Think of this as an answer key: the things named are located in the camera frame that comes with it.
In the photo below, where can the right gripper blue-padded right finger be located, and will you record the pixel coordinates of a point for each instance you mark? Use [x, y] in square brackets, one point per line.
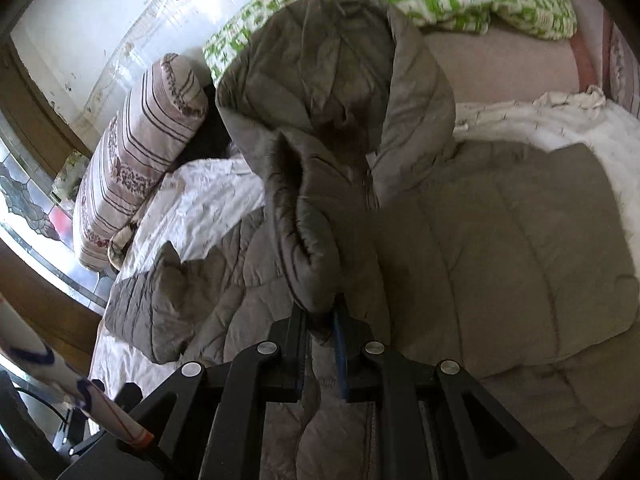
[435, 421]

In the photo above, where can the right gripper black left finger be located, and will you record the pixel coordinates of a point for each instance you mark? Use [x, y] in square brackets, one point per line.
[207, 422]

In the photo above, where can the grey-brown hooded puffer jacket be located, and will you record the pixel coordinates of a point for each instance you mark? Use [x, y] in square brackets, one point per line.
[510, 260]

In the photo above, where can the wooden door with stained glass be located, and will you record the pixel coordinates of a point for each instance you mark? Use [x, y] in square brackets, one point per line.
[40, 274]

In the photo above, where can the white floral bed sheet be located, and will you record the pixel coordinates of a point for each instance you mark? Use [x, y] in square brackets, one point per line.
[200, 202]

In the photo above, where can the striped floral pillow left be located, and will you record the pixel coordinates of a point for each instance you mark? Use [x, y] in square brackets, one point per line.
[160, 115]

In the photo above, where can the small patterned box by door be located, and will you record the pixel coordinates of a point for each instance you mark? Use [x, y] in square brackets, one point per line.
[65, 185]

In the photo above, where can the striped floral cushion right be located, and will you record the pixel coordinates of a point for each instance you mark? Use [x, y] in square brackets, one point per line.
[620, 69]

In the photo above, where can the pink red sofa bed frame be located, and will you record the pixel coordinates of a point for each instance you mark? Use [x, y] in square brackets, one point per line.
[506, 65]

